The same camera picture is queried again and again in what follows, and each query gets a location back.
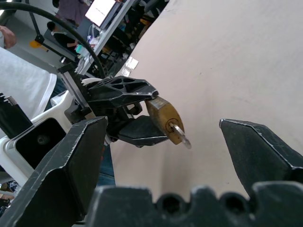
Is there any silver key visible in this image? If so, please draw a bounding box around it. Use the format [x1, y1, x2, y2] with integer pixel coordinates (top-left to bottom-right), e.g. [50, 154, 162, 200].
[170, 123, 192, 150]

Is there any white computer monitor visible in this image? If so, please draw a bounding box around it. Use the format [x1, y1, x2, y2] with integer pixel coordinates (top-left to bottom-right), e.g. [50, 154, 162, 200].
[84, 0, 117, 27]

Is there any bystander bare hand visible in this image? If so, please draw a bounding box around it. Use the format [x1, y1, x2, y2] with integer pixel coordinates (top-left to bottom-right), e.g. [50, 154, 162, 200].
[0, 25, 17, 49]

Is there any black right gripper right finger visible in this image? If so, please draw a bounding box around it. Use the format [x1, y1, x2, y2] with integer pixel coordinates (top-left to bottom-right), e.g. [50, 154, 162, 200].
[218, 118, 303, 197]

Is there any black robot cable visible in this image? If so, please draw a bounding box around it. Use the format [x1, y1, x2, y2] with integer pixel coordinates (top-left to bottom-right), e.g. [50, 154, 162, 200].
[0, 1, 106, 79]

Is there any teal bottle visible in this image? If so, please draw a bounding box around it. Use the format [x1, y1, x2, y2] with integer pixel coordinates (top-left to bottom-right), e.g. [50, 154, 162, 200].
[75, 44, 86, 57]

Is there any brass padlock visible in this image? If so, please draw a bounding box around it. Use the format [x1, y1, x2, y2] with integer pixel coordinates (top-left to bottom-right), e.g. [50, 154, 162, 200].
[144, 95, 185, 146]

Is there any person in dark purple top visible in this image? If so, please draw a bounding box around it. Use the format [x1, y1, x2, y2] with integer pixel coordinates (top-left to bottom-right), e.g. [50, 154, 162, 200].
[52, 0, 89, 27]

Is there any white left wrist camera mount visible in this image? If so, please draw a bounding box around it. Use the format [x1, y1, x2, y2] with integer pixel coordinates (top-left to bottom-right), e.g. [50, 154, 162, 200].
[0, 90, 79, 187]

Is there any black stand with yellow joint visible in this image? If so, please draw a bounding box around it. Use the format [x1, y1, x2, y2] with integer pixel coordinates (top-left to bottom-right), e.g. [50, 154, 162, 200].
[28, 10, 66, 60]

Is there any seated person in black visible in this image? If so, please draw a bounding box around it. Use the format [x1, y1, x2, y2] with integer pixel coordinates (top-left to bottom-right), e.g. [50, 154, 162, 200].
[46, 21, 79, 57]

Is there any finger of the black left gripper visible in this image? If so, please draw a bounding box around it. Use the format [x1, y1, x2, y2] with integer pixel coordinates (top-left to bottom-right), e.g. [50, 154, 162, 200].
[117, 115, 170, 148]
[86, 75, 159, 114]

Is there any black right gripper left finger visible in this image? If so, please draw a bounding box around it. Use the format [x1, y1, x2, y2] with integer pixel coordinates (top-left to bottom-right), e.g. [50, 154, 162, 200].
[0, 116, 108, 227]

